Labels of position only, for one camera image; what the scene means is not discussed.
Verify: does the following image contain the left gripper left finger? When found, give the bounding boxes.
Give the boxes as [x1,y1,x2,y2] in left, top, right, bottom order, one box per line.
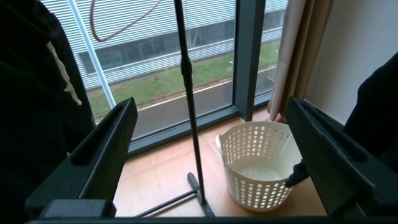
[24,96,138,218]

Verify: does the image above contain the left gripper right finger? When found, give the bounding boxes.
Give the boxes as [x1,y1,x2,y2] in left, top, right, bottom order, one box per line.
[284,95,398,217]

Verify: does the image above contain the black garment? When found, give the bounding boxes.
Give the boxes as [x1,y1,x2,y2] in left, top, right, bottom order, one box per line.
[284,51,398,188]

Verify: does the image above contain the black drawstring shorts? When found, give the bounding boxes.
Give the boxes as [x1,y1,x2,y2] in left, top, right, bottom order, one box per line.
[0,0,96,224]

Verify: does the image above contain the pink clothes hanger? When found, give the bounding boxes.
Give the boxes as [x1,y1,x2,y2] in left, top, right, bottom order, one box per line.
[89,0,163,44]

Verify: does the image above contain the white laundry basket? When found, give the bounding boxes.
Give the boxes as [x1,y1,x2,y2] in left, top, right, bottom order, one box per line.
[215,121,303,213]

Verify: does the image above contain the black clothes rack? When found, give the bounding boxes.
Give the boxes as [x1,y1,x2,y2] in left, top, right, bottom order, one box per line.
[135,0,216,218]

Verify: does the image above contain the beige curtain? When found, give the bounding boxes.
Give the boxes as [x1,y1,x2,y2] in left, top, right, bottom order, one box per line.
[267,0,335,123]

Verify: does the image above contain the window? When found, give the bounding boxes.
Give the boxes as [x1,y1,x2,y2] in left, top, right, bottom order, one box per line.
[40,0,289,158]

